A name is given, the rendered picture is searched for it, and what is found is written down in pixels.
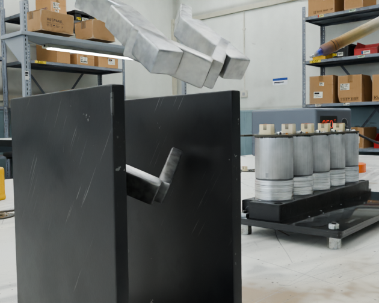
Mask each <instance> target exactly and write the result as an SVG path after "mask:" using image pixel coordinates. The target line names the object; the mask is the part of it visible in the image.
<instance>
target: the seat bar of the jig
mask: <svg viewBox="0 0 379 303"><path fill-rule="evenodd" d="M367 192H369V181H368V180H359V182H357V183H346V184H345V186H341V187H330V190H329V191H314V192H313V195H309V196H294V200H292V201H284V202H268V201H258V200H255V197H252V198H247V199H244V200H242V212H243V210H247V212H249V218H256V219H265V220H270V221H278V222H281V221H284V220H287V219H290V218H293V217H296V216H299V215H302V214H305V213H308V212H311V211H314V210H317V209H320V208H323V207H326V206H329V205H332V204H335V203H338V202H341V201H344V200H347V199H350V198H353V197H356V196H359V195H362V194H365V193H367Z"/></svg>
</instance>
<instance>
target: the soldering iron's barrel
mask: <svg viewBox="0 0 379 303"><path fill-rule="evenodd" d="M378 30H379V17H377V18H375V19H372V20H370V21H369V22H366V23H364V24H363V25H360V26H358V27H356V28H354V29H352V30H350V31H348V32H346V33H344V34H342V35H340V36H338V37H336V38H334V39H331V40H330V41H328V42H326V43H324V44H322V45H320V47H319V48H321V49H322V50H323V53H324V54H323V55H322V56H327V55H329V54H331V53H333V52H336V51H338V50H339V49H342V48H343V47H345V46H348V45H349V44H351V43H354V42H355V41H357V40H360V39H361V38H363V37H366V36H367V35H369V34H372V33H373V32H375V31H378Z"/></svg>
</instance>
